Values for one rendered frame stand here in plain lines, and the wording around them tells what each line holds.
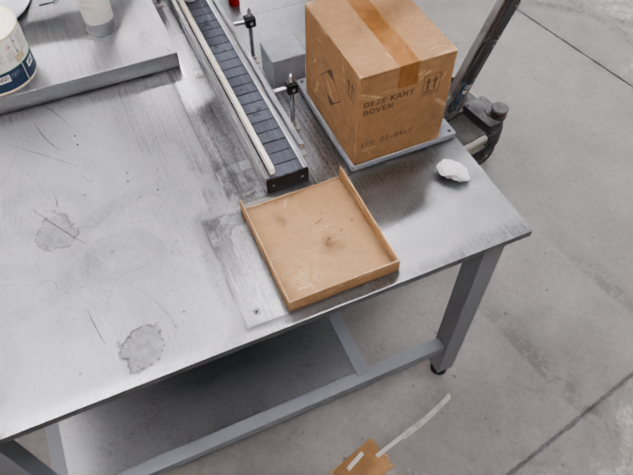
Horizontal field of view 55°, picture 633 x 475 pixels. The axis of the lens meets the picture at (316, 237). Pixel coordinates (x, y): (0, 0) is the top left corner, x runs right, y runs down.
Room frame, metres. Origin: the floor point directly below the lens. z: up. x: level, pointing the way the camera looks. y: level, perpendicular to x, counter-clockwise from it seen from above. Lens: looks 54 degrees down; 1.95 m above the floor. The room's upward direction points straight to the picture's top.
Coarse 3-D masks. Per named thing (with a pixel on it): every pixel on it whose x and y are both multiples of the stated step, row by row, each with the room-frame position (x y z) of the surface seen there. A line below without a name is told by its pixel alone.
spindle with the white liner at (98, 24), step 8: (80, 0) 1.50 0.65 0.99; (88, 0) 1.49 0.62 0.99; (96, 0) 1.50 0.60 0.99; (104, 0) 1.52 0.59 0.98; (80, 8) 1.51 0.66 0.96; (88, 8) 1.49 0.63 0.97; (96, 8) 1.50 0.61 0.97; (104, 8) 1.51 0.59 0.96; (88, 16) 1.49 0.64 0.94; (96, 16) 1.49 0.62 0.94; (104, 16) 1.50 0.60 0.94; (112, 16) 1.53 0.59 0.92; (88, 24) 1.50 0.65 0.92; (96, 24) 1.49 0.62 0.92; (104, 24) 1.50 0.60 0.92; (112, 24) 1.52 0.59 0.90; (88, 32) 1.50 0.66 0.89; (96, 32) 1.50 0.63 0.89; (104, 32) 1.50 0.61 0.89
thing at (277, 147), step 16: (176, 0) 1.67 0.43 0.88; (192, 16) 1.59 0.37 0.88; (208, 16) 1.59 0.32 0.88; (208, 32) 1.51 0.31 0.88; (224, 32) 1.51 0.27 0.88; (224, 48) 1.44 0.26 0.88; (224, 64) 1.37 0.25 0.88; (240, 64) 1.37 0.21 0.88; (240, 80) 1.30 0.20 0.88; (240, 96) 1.24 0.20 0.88; (256, 96) 1.24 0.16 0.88; (256, 112) 1.17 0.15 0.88; (256, 128) 1.12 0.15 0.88; (272, 128) 1.12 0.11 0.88; (272, 144) 1.06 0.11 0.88; (288, 144) 1.06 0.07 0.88; (272, 160) 1.01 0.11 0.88; (288, 160) 1.01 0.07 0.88; (272, 176) 0.95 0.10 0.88
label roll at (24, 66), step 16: (0, 16) 1.38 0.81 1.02; (0, 32) 1.31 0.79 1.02; (16, 32) 1.33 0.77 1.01; (0, 48) 1.27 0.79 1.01; (16, 48) 1.30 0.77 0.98; (0, 64) 1.26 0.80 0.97; (16, 64) 1.28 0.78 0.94; (32, 64) 1.33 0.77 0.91; (0, 80) 1.25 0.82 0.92; (16, 80) 1.27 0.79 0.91
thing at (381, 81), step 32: (320, 0) 1.30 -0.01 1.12; (352, 0) 1.30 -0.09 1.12; (384, 0) 1.30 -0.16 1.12; (320, 32) 1.20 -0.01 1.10; (352, 32) 1.17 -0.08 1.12; (384, 32) 1.17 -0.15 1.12; (416, 32) 1.17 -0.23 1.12; (320, 64) 1.20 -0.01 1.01; (352, 64) 1.06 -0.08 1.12; (384, 64) 1.06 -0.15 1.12; (416, 64) 1.07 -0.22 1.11; (448, 64) 1.10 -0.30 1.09; (320, 96) 1.20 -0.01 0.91; (352, 96) 1.04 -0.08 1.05; (384, 96) 1.04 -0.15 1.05; (416, 96) 1.07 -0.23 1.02; (352, 128) 1.03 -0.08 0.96; (384, 128) 1.04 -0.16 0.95; (416, 128) 1.08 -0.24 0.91; (352, 160) 1.02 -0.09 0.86
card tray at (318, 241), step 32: (320, 192) 0.94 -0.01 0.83; (352, 192) 0.93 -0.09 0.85; (256, 224) 0.85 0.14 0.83; (288, 224) 0.85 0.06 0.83; (320, 224) 0.85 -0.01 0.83; (352, 224) 0.85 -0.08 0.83; (288, 256) 0.76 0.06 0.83; (320, 256) 0.76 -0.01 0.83; (352, 256) 0.76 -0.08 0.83; (384, 256) 0.76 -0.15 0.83; (288, 288) 0.67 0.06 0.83; (320, 288) 0.67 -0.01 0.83
